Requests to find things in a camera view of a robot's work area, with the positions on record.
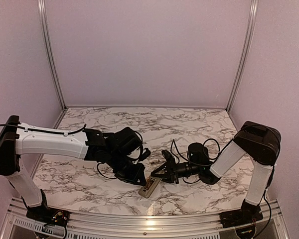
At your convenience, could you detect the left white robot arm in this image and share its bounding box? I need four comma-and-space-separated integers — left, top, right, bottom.
0, 116, 150, 222

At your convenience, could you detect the left aluminium frame post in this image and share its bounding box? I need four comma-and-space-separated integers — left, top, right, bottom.
37, 0, 67, 111

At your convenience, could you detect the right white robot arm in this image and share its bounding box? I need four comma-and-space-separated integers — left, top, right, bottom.
151, 121, 281, 223

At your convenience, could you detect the grey remote control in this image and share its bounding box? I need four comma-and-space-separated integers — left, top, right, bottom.
138, 176, 161, 198

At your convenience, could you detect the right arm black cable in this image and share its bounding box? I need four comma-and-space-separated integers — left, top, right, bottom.
169, 138, 221, 185

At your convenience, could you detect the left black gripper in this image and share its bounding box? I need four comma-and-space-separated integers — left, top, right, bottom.
108, 149, 148, 186

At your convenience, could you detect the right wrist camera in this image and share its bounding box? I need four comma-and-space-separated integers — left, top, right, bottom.
161, 150, 175, 162

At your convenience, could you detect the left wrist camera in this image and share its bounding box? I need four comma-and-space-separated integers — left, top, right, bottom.
129, 148, 151, 164

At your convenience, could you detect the front aluminium rail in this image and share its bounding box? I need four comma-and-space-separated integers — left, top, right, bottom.
0, 198, 290, 239

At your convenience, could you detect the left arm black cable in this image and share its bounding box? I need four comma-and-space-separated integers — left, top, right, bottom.
0, 123, 88, 136

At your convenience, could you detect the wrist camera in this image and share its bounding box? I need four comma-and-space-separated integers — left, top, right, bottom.
161, 150, 175, 162
129, 148, 151, 164

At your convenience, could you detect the aluminium frame post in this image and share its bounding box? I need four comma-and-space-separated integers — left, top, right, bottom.
37, 0, 67, 111
226, 0, 259, 114

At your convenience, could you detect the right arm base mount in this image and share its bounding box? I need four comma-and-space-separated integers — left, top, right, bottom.
220, 209, 264, 228

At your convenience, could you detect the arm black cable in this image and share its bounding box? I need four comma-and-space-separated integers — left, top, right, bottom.
169, 138, 221, 185
0, 123, 88, 136

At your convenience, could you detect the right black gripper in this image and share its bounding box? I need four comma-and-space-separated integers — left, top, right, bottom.
151, 158, 201, 184

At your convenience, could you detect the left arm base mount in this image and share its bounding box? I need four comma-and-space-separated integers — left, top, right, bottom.
26, 190, 70, 227

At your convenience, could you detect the right aluminium frame post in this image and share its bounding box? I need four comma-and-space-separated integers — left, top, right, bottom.
226, 0, 259, 114

